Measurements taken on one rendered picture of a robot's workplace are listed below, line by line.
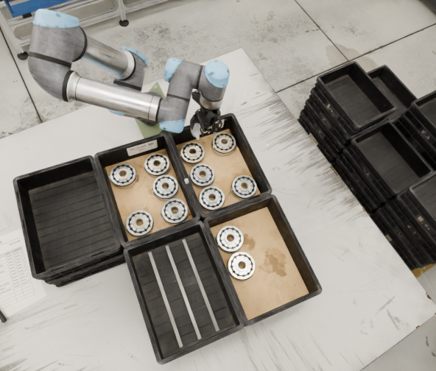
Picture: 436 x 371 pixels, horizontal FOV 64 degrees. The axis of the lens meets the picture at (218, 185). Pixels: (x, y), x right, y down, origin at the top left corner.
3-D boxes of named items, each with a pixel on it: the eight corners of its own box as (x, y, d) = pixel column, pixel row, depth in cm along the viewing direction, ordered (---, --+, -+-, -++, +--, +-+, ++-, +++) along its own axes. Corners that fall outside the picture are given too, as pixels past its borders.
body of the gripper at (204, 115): (200, 137, 124) (205, 115, 114) (192, 118, 127) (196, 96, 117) (220, 132, 127) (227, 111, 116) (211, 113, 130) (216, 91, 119)
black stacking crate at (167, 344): (127, 255, 132) (122, 249, 122) (200, 229, 139) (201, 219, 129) (161, 364, 119) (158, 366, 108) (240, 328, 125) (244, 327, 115)
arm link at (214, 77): (205, 54, 105) (233, 62, 105) (201, 80, 114) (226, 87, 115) (200, 73, 101) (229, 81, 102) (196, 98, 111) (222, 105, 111)
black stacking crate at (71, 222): (26, 191, 140) (12, 178, 130) (99, 168, 146) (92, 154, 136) (46, 285, 126) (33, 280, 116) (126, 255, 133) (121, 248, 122)
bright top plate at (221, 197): (195, 191, 140) (195, 191, 140) (218, 183, 143) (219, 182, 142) (205, 213, 137) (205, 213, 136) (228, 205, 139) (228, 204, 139)
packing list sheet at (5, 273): (-38, 251, 139) (-39, 251, 139) (20, 225, 145) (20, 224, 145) (-16, 329, 129) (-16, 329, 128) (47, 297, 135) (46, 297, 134)
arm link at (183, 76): (159, 90, 104) (194, 100, 105) (167, 53, 103) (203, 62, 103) (162, 93, 112) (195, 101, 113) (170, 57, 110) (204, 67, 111)
